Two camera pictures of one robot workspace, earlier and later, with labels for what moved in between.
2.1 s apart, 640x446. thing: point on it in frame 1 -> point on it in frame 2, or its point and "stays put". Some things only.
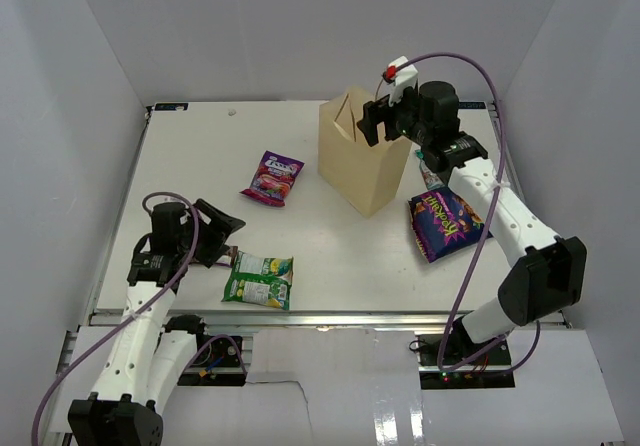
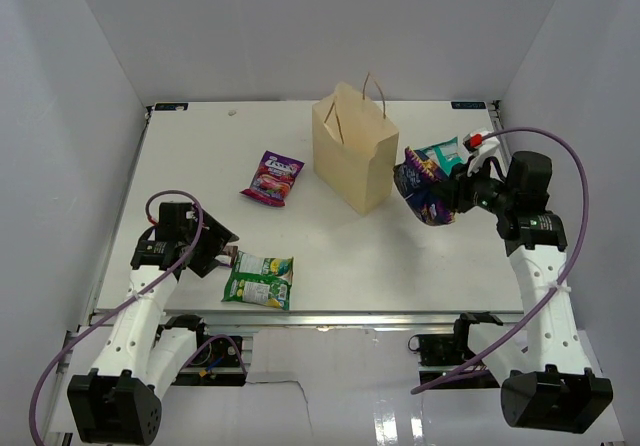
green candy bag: x=259 y=280 stays put
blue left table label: x=171 y=106 stays put
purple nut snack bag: x=444 y=223 -> x=424 y=189
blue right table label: x=471 y=105 stays put
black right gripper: x=381 y=111 -> x=454 y=192
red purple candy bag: x=273 y=178 stays put
